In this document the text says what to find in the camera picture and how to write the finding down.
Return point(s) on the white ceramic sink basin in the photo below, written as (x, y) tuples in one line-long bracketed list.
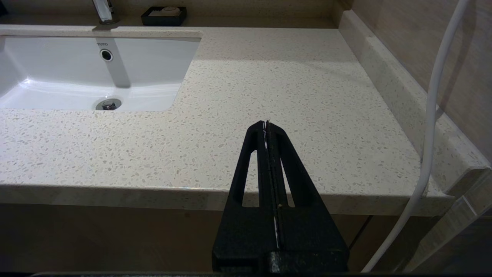
[(57, 69)]

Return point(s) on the brown vanity cabinet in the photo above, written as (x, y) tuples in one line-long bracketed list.
[(115, 238)]

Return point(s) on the black soap dish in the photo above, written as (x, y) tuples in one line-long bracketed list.
[(146, 20)]

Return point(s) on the chrome sink drain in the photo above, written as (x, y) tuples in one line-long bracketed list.
[(108, 104)]

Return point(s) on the chrome faucet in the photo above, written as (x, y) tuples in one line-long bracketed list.
[(102, 11)]

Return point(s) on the round pale soap bar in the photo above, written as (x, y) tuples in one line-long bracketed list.
[(171, 9)]

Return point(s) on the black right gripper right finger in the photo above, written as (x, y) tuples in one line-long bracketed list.
[(307, 231)]

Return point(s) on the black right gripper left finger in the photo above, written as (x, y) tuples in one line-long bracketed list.
[(246, 231)]

